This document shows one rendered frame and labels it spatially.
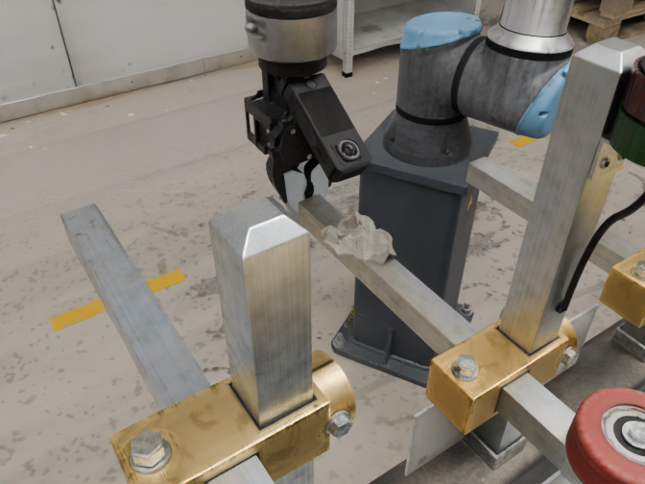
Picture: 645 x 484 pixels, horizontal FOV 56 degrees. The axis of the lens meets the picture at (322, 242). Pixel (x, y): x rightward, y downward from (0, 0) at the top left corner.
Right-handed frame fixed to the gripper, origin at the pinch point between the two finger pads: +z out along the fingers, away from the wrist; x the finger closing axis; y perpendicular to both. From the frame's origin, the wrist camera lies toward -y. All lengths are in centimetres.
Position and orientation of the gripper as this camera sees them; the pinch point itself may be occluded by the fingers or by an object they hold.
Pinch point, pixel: (306, 218)
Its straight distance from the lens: 72.8
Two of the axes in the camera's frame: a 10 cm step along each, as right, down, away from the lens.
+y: -5.5, -5.2, 6.5
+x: -8.3, 3.5, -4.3
